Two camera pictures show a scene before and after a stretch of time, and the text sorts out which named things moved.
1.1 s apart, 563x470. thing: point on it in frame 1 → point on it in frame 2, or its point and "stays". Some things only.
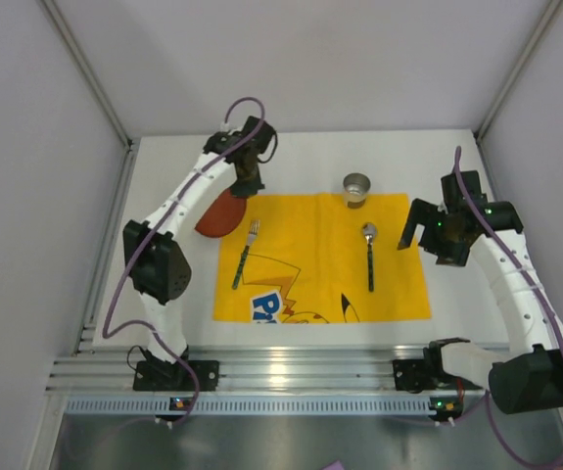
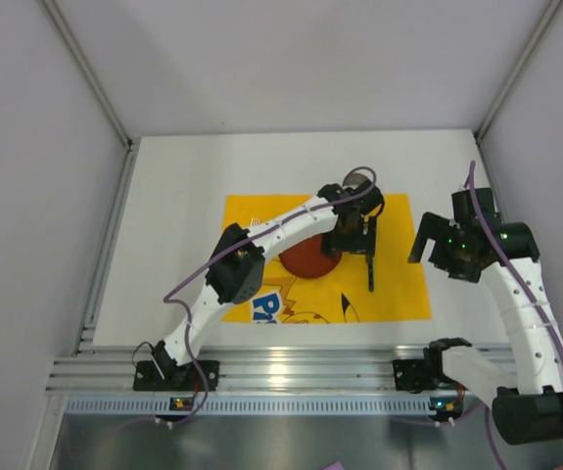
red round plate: [222, 214] → [306, 258]
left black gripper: [248, 186] → [354, 245]
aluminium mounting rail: [315, 367] stays
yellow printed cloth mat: [310, 258] stays
